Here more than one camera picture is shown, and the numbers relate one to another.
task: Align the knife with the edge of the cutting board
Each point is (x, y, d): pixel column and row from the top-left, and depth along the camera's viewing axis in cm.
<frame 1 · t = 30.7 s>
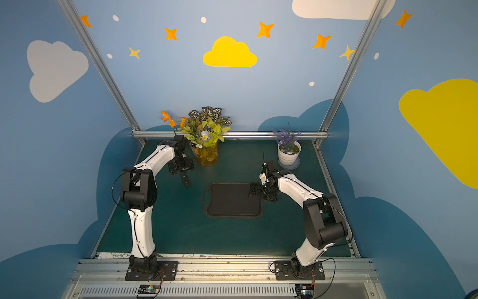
left hand: (184, 167, 101), fingers open
right hand: (258, 194, 91), fingers open
black cutting board: (230, 200, 100), on the table
flower bouquet amber vase: (203, 129, 96), point 24 cm above the table
lavender plant white pot: (289, 147, 107), point 11 cm above the table

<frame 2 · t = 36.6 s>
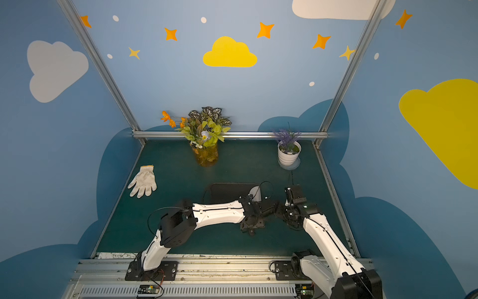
left hand: (259, 222, 87), fingers open
right hand: (279, 211, 84), fingers open
white cotton glove: (144, 181, 103), on the table
the other named things where they were.

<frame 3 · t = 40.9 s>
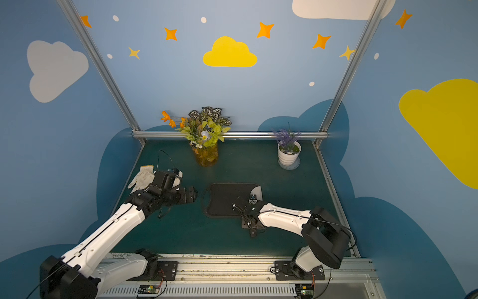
left hand: (189, 191, 81), fingers open
right hand: (250, 220, 87), fingers open
the named things where they were.

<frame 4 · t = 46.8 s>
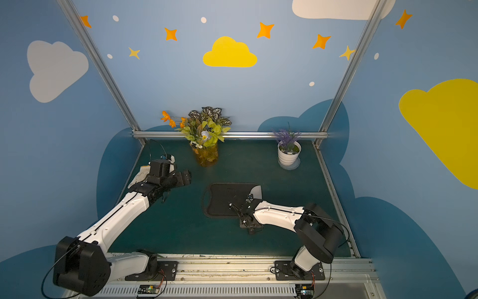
left hand: (182, 172, 85), fingers open
right hand: (250, 219, 88), fingers open
the named things where they were.

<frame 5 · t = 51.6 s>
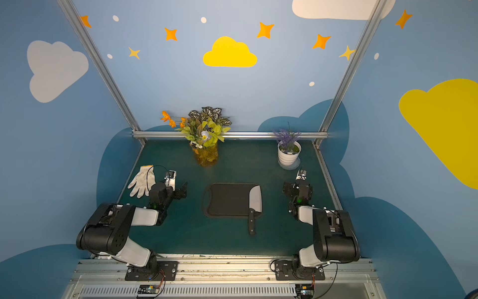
left hand: (176, 179, 94), fingers open
right hand: (299, 181, 95), fingers open
the named things where they were.

